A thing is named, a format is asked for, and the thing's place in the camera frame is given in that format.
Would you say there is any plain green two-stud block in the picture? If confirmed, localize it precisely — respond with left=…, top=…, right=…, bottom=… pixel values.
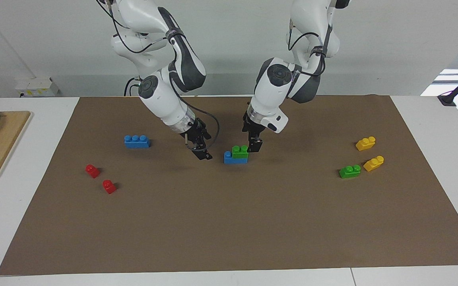
left=231, top=145, right=249, bottom=160

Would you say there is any blue three-stud block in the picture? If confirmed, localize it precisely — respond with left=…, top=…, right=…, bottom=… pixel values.
left=124, top=135, right=151, bottom=149
left=223, top=150, right=249, bottom=164

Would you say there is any green block with white stickers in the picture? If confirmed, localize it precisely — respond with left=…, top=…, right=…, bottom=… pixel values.
left=339, top=164, right=361, bottom=179

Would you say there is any yellow two-stud block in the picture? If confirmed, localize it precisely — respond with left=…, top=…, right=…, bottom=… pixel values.
left=363, top=155, right=385, bottom=172
left=355, top=136, right=376, bottom=152

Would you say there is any brown table mat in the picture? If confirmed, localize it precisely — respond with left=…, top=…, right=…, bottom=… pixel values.
left=0, top=95, right=458, bottom=276

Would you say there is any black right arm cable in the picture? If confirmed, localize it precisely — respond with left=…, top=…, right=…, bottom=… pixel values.
left=96, top=0, right=221, bottom=154

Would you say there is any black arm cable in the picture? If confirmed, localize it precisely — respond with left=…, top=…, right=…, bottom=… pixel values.
left=96, top=0, right=221, bottom=154
left=287, top=15, right=328, bottom=77

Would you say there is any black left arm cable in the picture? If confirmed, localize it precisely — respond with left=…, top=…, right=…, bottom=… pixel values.
left=287, top=15, right=328, bottom=77

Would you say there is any white wall box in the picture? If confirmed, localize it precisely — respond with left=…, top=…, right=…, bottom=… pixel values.
left=15, top=77, right=60, bottom=97

